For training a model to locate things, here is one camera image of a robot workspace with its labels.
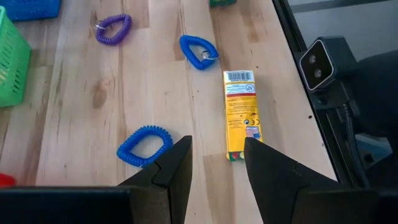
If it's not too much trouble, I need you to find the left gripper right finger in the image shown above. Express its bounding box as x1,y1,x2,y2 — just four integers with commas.
244,136,398,224

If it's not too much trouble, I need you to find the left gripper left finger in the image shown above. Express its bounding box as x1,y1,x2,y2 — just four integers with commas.
0,135,193,224

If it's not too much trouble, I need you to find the blue coil wristband keyring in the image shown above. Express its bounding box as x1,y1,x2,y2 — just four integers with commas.
116,124,174,168
179,34,220,71

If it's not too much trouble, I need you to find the yellow crayon box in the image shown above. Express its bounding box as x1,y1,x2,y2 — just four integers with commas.
223,70,264,162
209,0,238,7

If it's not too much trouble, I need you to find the purple coil wristband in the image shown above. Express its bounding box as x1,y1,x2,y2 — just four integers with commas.
95,13,133,47

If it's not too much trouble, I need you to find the red plastic basket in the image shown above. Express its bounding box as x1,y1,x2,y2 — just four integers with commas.
0,172,16,189

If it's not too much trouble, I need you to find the green plastic basket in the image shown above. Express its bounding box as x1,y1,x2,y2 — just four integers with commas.
0,6,32,108

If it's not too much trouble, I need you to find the blue plastic basket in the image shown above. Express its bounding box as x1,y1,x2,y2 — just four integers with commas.
0,0,62,22

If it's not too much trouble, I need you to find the black camera cable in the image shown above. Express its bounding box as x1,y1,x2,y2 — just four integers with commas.
340,99,373,189

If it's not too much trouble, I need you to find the black table camera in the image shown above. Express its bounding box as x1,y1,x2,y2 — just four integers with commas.
298,35,358,106

